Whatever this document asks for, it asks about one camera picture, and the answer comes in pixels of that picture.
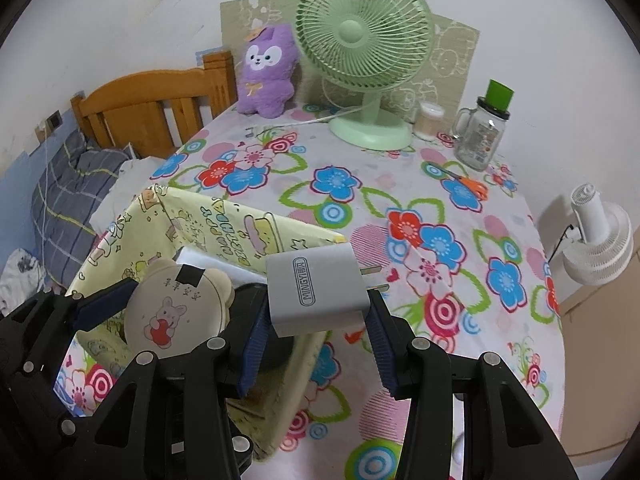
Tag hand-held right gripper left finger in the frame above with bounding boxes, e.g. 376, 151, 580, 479
87, 305, 273, 480

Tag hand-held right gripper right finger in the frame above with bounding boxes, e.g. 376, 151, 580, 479
366, 292, 581, 480

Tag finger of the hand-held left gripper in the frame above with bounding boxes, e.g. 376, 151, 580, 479
0, 276, 140, 361

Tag cream round bear case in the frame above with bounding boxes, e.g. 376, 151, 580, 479
122, 258, 233, 358

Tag white plug charger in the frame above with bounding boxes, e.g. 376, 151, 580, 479
265, 245, 391, 338

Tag yellow cartoon fabric storage box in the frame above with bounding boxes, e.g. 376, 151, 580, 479
65, 185, 348, 461

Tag flat white box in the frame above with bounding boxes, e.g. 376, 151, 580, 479
175, 246, 268, 286

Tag crumpled white grey clothes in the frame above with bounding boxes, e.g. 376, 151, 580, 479
0, 249, 48, 316

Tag grey plaid bedding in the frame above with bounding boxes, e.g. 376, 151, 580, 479
30, 130, 131, 281

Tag white cloth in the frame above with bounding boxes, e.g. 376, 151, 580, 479
90, 157, 166, 233

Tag beige wooden door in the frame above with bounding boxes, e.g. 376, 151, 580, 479
557, 230, 640, 461

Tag clear cotton swab tub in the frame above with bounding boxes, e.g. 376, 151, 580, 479
416, 101, 446, 141

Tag glass mug jar green lid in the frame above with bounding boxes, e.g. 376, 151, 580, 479
452, 79, 516, 170

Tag white circulator fan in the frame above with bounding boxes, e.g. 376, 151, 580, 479
540, 183, 635, 291

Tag purple plush toy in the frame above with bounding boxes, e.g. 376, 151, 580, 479
235, 22, 301, 118

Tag green desk fan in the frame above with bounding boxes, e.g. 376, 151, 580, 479
295, 0, 436, 151

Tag beige cartoon print board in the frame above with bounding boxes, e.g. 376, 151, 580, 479
220, 0, 481, 126

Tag orange handled scissors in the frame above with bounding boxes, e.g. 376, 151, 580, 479
440, 165, 488, 201

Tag black fan cable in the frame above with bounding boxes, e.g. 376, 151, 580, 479
547, 225, 576, 263

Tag white fan power cable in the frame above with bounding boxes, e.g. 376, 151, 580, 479
287, 107, 366, 123

